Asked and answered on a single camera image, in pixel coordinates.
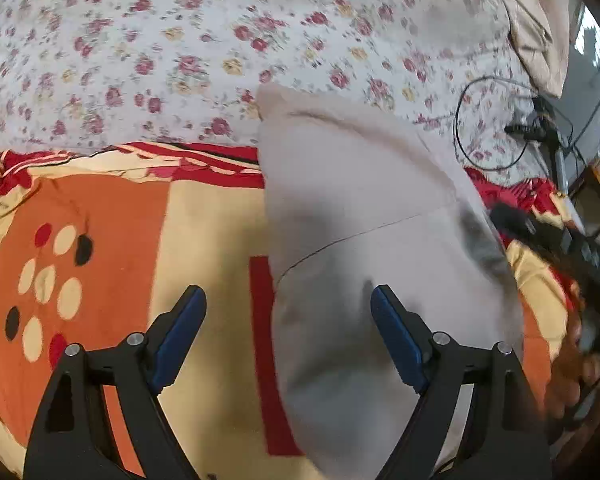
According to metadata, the beige zip jacket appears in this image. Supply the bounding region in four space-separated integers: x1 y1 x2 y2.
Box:
257 84 524 479

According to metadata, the person's right hand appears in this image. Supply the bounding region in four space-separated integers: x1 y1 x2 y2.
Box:
544 311 600 428

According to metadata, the black tripod stand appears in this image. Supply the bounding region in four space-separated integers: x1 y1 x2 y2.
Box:
504 96 586 193

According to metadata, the orange red yellow blanket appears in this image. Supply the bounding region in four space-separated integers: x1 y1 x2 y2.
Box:
0 143 577 479

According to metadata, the beige curtain cloth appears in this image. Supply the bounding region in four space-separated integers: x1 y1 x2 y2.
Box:
503 0 570 98

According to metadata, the floral white quilt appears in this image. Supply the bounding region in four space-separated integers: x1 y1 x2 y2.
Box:
0 0 545 184

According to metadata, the black cable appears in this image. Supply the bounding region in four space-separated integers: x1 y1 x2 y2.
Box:
452 75 577 172

